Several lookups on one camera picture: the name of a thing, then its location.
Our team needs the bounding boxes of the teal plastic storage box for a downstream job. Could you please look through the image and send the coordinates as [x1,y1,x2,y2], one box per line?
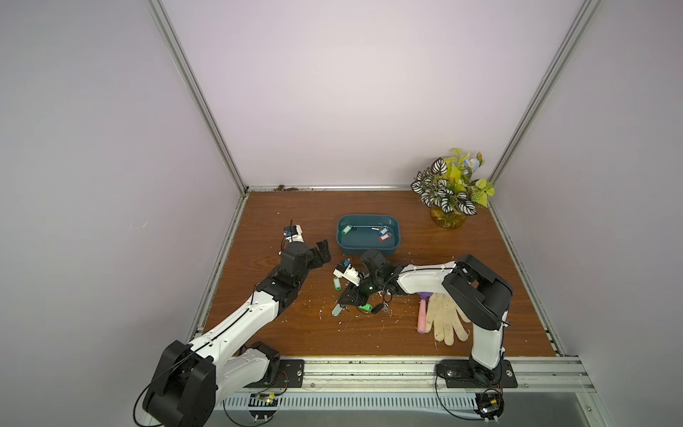
[336,215,401,255]

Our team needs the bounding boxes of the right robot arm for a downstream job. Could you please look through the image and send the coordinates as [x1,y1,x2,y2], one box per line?
[333,249,514,387]

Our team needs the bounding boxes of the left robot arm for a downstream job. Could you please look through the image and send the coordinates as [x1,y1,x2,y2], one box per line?
[133,238,331,426]

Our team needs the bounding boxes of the potted plant in yellow vase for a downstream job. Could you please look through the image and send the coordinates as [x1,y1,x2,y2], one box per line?
[410,148,496,230]

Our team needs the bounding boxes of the left controller board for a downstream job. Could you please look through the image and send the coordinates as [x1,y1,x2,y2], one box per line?
[247,393,280,425]

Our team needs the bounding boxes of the controller board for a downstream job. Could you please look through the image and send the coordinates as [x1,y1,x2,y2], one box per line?
[474,389,504,423]
[247,393,280,425]

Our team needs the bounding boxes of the right controller board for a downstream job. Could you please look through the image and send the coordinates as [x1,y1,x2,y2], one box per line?
[474,389,504,423]

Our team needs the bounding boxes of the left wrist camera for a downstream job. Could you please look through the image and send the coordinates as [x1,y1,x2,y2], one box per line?
[283,224,303,244]

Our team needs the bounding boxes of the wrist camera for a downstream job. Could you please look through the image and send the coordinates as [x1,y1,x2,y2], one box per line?
[334,259,362,286]
[283,224,303,244]

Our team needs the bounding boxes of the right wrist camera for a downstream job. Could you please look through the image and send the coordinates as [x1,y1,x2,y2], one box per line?
[334,259,362,286]

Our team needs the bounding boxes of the purple trowel with pink handle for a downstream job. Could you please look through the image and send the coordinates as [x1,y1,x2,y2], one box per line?
[416,292,431,334]

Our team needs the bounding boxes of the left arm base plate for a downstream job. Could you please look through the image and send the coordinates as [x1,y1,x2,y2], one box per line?
[247,359,305,390]

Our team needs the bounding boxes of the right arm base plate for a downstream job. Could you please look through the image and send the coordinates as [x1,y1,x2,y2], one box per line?
[435,359,519,389]

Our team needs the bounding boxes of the aluminium front rail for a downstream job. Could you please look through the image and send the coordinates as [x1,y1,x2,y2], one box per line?
[157,356,597,395]

